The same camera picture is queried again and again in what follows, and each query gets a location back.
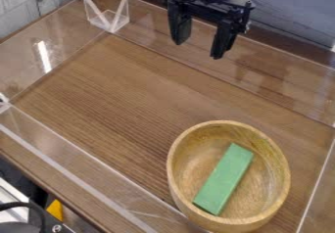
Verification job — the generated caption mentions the brown wooden bowl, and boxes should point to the brown wooden bowl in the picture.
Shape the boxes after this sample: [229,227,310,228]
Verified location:
[166,120,290,233]

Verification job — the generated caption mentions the clear acrylic wall panels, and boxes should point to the clear acrylic wall panels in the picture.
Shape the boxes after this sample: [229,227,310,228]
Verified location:
[0,0,335,233]

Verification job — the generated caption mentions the clear acrylic corner bracket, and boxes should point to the clear acrylic corner bracket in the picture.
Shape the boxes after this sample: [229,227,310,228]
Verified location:
[84,0,129,33]

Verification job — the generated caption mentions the black device with screw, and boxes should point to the black device with screw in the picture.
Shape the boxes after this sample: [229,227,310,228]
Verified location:
[27,209,77,233]

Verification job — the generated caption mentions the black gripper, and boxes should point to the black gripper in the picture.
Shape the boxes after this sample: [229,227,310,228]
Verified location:
[166,0,254,60]

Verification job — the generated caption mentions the green rectangular block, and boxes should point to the green rectangular block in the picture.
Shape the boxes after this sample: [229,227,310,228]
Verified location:
[192,143,253,215]

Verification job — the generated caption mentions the black cable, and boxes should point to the black cable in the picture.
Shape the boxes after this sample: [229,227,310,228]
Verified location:
[0,201,46,233]

